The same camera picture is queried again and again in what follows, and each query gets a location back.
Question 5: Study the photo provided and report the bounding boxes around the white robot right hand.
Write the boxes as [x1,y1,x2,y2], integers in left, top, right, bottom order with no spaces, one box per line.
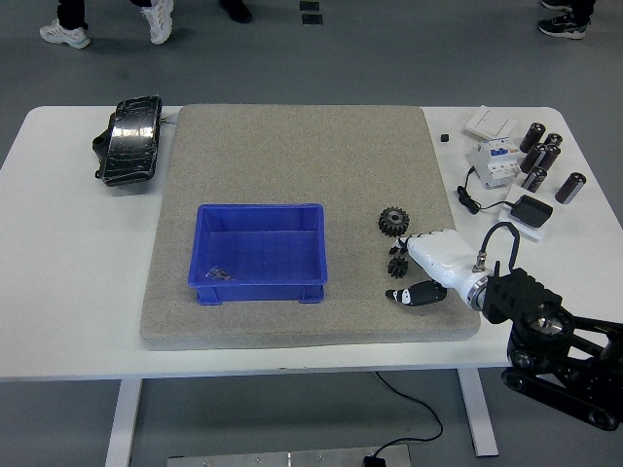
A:
[385,229,488,308]

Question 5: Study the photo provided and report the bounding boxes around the large black gear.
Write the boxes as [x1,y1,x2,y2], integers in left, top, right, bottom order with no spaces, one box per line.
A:
[378,205,410,238]

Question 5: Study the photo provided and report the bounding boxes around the blue plastic box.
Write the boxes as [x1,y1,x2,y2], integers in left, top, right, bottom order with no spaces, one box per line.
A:
[187,202,326,306]

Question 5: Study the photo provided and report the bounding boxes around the small black gear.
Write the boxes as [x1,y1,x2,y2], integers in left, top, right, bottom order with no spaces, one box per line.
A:
[386,256,413,279]

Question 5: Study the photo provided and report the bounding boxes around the black power adapter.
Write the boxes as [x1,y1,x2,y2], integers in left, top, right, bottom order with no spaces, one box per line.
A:
[508,194,555,229]

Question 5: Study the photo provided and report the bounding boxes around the white circuit breaker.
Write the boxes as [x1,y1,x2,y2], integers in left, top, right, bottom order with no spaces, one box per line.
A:
[468,135,527,190]

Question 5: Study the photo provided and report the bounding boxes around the white table leg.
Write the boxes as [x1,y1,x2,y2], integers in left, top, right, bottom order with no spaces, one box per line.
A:
[104,378,143,467]
[457,369,500,457]

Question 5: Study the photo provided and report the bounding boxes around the grey-brown mat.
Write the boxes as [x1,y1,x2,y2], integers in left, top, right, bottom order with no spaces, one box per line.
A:
[139,103,482,351]

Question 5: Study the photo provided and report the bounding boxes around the person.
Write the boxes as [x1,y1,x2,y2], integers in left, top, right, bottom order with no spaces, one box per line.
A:
[218,0,253,24]
[537,0,600,40]
[39,0,175,50]

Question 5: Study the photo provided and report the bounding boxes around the metal floor plate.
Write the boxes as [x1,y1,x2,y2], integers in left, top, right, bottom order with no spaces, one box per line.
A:
[167,444,412,467]

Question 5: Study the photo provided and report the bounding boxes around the black plastic-wrapped device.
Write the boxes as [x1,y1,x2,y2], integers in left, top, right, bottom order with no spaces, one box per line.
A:
[92,94,165,188]

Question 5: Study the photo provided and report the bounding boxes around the white wall switch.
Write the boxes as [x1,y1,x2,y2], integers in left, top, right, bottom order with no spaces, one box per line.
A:
[464,104,519,140]

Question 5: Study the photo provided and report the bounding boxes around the black floor cable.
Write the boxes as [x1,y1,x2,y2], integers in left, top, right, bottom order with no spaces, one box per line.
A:
[373,372,444,458]

